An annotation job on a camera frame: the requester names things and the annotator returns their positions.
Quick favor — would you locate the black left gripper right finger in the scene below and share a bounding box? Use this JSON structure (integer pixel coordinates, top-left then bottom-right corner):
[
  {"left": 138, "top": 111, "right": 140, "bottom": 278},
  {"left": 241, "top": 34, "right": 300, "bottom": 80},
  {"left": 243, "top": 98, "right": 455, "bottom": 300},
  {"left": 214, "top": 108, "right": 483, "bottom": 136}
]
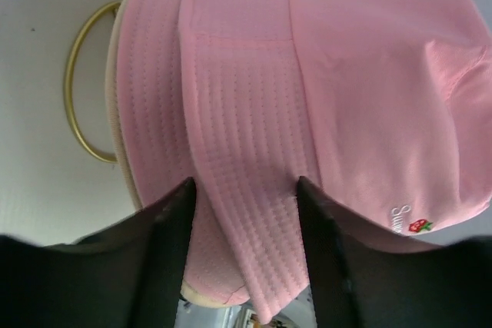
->
[{"left": 296, "top": 177, "right": 491, "bottom": 327}]

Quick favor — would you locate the gold wire hat stand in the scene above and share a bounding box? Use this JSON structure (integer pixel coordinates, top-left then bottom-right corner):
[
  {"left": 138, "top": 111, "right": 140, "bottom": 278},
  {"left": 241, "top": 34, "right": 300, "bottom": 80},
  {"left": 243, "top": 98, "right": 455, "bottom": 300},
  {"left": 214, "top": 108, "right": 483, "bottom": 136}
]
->
[{"left": 62, "top": 1, "right": 121, "bottom": 164}]

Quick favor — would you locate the pink bucket hat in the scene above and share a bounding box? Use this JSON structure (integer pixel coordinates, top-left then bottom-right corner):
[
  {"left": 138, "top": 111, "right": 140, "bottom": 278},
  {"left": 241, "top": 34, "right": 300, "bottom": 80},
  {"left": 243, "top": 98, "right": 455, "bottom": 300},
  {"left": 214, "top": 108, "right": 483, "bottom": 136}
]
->
[
  {"left": 115, "top": 0, "right": 254, "bottom": 306},
  {"left": 178, "top": 0, "right": 491, "bottom": 321}
]

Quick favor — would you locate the beige bucket hat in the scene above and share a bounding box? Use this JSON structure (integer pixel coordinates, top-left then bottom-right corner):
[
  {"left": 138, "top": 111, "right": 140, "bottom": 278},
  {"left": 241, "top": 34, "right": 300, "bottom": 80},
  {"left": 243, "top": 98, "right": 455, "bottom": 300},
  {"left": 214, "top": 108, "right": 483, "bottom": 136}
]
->
[{"left": 104, "top": 0, "right": 247, "bottom": 310}]

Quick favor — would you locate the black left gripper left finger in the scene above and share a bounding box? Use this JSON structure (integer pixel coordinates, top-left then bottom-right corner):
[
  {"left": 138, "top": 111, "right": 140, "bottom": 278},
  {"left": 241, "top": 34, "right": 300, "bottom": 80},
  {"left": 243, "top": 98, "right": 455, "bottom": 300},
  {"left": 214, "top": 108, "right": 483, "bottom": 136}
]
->
[{"left": 1, "top": 178, "right": 196, "bottom": 327}]

